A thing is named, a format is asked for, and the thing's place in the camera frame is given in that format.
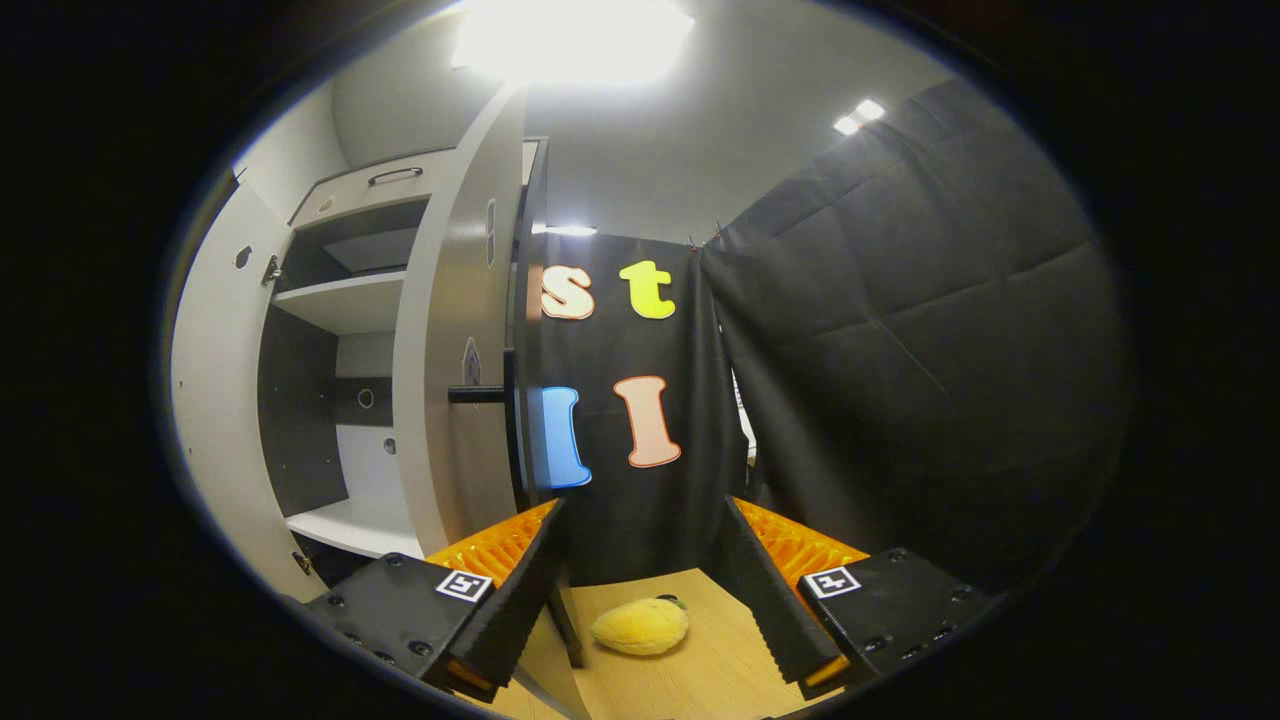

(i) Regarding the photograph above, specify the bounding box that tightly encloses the black backdrop cloth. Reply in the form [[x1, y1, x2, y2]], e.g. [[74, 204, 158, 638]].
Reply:
[[524, 231, 753, 588]]

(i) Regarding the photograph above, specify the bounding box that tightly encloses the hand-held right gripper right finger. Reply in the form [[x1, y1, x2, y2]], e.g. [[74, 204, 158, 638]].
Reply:
[[714, 494, 1002, 702]]

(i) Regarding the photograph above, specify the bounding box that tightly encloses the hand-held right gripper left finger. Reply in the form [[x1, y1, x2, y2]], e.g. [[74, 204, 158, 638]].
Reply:
[[303, 497, 568, 702]]

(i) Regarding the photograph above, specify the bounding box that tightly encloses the dark quilted cloth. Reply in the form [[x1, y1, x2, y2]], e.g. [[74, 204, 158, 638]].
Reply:
[[698, 78, 1133, 593]]

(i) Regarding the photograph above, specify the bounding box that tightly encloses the large ceiling light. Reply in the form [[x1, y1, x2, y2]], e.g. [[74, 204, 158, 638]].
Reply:
[[449, 0, 697, 88]]

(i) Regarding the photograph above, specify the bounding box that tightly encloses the grey cabinet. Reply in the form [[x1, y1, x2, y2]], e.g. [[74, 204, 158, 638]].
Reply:
[[256, 138, 587, 669]]

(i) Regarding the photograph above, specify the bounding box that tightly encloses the yellow plush fruit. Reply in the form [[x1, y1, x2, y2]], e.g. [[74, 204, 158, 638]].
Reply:
[[589, 595, 692, 658]]

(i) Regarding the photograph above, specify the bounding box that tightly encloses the grey cabinet door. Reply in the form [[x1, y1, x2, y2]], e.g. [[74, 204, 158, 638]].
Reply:
[[168, 178, 333, 603], [392, 84, 533, 557]]

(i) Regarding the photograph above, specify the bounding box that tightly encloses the grey cabinet drawer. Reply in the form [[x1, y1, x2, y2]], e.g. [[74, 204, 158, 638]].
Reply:
[[288, 148, 457, 230]]

